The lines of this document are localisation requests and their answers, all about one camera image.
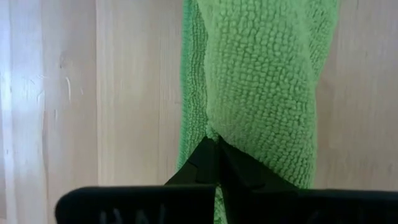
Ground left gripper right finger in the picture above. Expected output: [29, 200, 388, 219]
[218, 139, 398, 224]

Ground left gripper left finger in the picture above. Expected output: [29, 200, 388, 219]
[54, 136, 221, 224]

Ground green microfiber towel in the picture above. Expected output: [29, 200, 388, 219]
[176, 0, 341, 224]

